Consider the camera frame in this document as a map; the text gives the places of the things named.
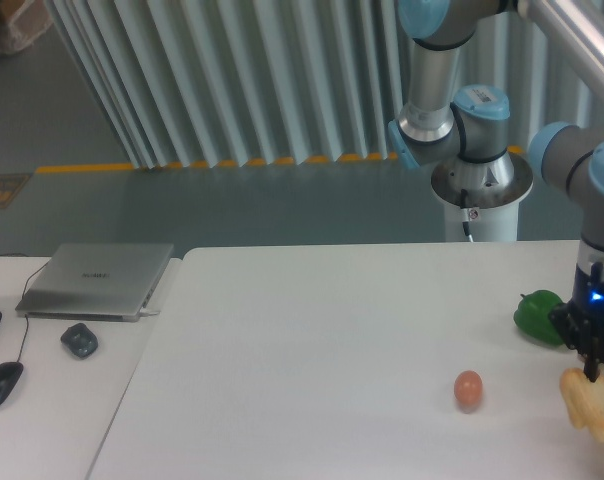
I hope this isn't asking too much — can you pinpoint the brown egg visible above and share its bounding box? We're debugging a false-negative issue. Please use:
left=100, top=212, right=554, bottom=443
left=454, top=370, right=483, bottom=407

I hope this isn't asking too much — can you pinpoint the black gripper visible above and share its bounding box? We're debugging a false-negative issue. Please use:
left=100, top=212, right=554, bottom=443
left=548, top=260, right=604, bottom=383

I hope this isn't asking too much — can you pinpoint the green bell pepper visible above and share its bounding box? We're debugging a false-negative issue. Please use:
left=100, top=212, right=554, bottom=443
left=513, top=290, right=564, bottom=347

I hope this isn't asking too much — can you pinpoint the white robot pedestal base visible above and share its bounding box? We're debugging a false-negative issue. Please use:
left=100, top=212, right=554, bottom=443
left=431, top=152, right=533, bottom=242

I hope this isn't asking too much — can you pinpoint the triangular toasted bread slice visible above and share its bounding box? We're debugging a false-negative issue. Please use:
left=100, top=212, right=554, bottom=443
left=559, top=368, right=604, bottom=443

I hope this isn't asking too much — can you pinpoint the grey folding screen partition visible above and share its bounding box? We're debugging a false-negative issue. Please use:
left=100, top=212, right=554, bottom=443
left=47, top=1, right=604, bottom=169

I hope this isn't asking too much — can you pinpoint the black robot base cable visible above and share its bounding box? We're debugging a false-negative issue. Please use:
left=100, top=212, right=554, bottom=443
left=459, top=188, right=476, bottom=243

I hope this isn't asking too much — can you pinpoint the plastic wrapped cardboard box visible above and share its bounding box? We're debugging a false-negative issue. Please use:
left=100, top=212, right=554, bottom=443
left=0, top=0, right=53, bottom=57

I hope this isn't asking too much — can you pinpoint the black mouse cable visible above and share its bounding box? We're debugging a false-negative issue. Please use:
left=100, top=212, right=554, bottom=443
left=0, top=252, right=53, bottom=365

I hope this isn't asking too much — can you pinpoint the dark grey earbuds case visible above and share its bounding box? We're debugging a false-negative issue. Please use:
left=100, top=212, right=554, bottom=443
left=60, top=323, right=99, bottom=360

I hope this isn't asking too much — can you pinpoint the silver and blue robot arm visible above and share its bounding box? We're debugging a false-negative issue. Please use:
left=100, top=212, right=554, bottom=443
left=388, top=1, right=604, bottom=380

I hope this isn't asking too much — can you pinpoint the silver closed laptop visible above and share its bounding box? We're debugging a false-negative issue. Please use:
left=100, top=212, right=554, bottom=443
left=15, top=243, right=174, bottom=322

